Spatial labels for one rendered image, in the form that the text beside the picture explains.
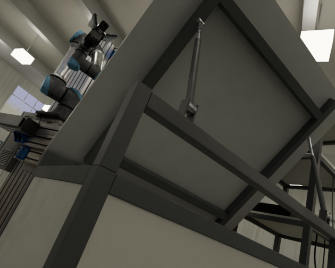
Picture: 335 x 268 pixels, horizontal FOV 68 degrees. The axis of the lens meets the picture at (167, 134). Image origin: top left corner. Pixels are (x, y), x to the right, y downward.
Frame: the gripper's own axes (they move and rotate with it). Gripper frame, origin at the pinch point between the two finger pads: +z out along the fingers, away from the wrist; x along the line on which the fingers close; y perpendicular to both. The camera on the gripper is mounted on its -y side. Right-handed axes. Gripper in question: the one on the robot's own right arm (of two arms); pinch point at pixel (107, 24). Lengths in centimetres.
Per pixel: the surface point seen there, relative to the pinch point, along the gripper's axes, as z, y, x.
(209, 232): 70, 75, -45
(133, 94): 69, 61, -10
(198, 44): 61, 27, -21
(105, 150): 69, 74, -12
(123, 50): 36.8, 31.4, -8.2
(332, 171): 56, -4, -147
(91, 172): 67, 79, -12
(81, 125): 18, 57, -16
